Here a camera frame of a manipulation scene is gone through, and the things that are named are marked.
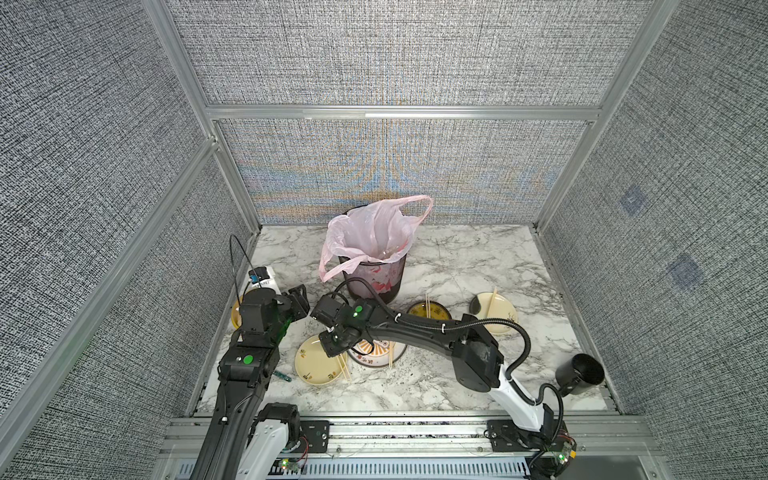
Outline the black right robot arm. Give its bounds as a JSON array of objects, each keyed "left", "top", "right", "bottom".
[{"left": 310, "top": 293, "right": 564, "bottom": 437}]

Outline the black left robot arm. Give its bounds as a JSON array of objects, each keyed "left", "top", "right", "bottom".
[{"left": 191, "top": 284, "right": 310, "bottom": 479}]

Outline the yellow bamboo steamer basket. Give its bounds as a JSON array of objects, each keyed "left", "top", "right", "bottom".
[{"left": 230, "top": 297, "right": 242, "bottom": 330}]

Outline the white plate with orange sunburst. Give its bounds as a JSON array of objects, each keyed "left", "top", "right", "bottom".
[{"left": 348, "top": 340, "right": 407, "bottom": 368}]

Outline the cream small plate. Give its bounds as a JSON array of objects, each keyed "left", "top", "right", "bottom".
[{"left": 294, "top": 335, "right": 345, "bottom": 386}]

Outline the small green object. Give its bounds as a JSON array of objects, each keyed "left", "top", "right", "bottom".
[{"left": 272, "top": 371, "right": 293, "bottom": 382}]

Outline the black mesh trash bin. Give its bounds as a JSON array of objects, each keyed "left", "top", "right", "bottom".
[{"left": 342, "top": 254, "right": 407, "bottom": 304}]

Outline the yellow dark patterned small plate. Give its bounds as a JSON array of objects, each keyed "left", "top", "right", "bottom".
[{"left": 407, "top": 300, "right": 452, "bottom": 321}]

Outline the pink plastic bin bag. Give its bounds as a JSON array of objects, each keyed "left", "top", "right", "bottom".
[{"left": 317, "top": 195, "right": 434, "bottom": 283}]

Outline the cream plate with black patch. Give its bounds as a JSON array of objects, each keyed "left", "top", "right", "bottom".
[{"left": 469, "top": 292, "right": 518, "bottom": 323}]

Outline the black round object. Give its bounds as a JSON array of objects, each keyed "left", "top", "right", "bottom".
[{"left": 555, "top": 353, "right": 605, "bottom": 397}]

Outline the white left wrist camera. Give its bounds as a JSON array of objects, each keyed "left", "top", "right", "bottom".
[{"left": 246, "top": 266, "right": 281, "bottom": 294}]

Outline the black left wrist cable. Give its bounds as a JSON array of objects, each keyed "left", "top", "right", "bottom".
[{"left": 228, "top": 233, "right": 259, "bottom": 307}]

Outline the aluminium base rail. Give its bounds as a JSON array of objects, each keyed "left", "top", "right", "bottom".
[{"left": 158, "top": 410, "right": 661, "bottom": 480}]

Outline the aluminium enclosure frame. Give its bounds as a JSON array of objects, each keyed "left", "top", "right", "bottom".
[{"left": 0, "top": 0, "right": 768, "bottom": 448}]

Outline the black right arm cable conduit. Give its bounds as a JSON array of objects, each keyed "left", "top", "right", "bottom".
[{"left": 332, "top": 276, "right": 565, "bottom": 445}]

